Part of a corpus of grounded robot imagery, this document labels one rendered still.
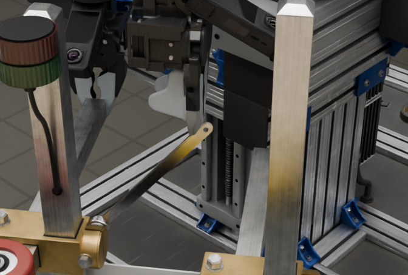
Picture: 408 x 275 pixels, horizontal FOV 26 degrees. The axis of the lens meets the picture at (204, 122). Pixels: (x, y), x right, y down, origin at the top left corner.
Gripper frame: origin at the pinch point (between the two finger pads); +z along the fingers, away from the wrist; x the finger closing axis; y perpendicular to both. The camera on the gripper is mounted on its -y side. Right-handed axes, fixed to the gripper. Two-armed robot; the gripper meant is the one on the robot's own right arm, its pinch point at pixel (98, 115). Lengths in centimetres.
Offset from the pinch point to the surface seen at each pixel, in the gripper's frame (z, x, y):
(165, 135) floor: 83, 14, 121
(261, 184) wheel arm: 0.3, -25.4, -13.4
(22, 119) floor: 83, 61, 124
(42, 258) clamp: -1.6, -2.0, -33.8
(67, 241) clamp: -4.4, -5.1, -33.8
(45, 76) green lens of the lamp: -28.2, -6.3, -38.1
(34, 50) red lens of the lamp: -31.1, -5.7, -38.6
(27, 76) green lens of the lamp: -28.5, -4.8, -39.0
